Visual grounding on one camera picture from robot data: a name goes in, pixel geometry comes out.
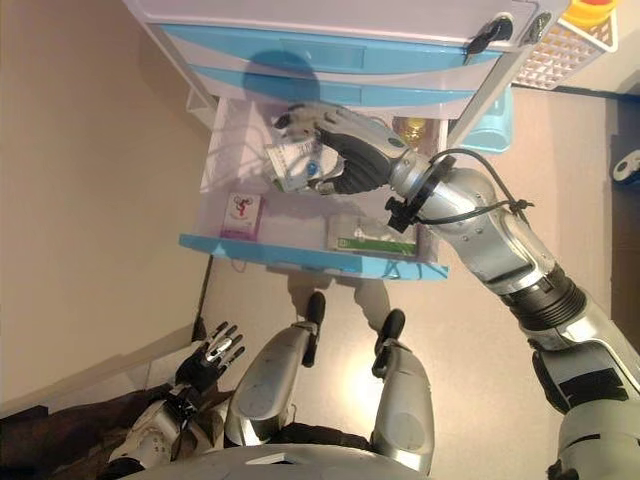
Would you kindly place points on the silver left robot leg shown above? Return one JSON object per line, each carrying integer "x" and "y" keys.
{"x": 265, "y": 385}

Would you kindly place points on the bed caster wheel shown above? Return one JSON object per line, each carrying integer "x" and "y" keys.
{"x": 627, "y": 167}

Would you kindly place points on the waste bin with blue lid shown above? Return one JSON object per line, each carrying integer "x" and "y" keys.
{"x": 492, "y": 135}

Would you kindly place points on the yellow sharps container red lid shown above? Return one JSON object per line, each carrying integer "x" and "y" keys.
{"x": 592, "y": 10}

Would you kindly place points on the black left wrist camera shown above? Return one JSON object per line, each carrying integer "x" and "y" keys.
{"x": 182, "y": 402}

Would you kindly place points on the black left robot foot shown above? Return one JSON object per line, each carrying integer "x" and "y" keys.
{"x": 316, "y": 307}

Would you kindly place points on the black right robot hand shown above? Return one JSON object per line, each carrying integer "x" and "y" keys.
{"x": 370, "y": 155}

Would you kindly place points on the white mesh basket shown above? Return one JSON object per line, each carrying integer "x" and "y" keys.
{"x": 550, "y": 65}

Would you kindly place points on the clear plastic packet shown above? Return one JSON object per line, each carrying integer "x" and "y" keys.
{"x": 295, "y": 170}

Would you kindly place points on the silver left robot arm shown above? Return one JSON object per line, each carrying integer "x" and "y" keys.
{"x": 150, "y": 425}

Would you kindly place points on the black cart key lock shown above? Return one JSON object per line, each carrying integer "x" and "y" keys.
{"x": 492, "y": 32}

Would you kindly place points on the white green medicine box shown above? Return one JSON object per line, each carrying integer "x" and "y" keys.
{"x": 370, "y": 245}

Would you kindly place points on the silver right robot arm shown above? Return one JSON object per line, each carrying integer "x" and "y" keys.
{"x": 475, "y": 235}

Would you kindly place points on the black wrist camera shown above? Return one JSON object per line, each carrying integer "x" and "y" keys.
{"x": 182, "y": 402}
{"x": 400, "y": 217}

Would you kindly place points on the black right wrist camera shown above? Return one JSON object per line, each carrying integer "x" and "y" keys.
{"x": 400, "y": 217}

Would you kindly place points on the white pink medicine box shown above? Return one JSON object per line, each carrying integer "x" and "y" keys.
{"x": 242, "y": 212}

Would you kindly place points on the black robot foot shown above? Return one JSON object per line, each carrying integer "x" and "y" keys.
{"x": 392, "y": 325}
{"x": 316, "y": 307}

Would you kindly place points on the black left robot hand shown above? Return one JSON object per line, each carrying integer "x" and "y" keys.
{"x": 200, "y": 372}

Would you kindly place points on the black right robot foot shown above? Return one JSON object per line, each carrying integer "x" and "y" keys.
{"x": 392, "y": 325}

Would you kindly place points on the white medical cart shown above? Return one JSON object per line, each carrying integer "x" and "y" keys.
{"x": 350, "y": 10}

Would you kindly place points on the amber glass bottle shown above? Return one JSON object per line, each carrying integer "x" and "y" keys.
{"x": 412, "y": 131}

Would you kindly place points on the small cart pillar lock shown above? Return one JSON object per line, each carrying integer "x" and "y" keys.
{"x": 537, "y": 28}

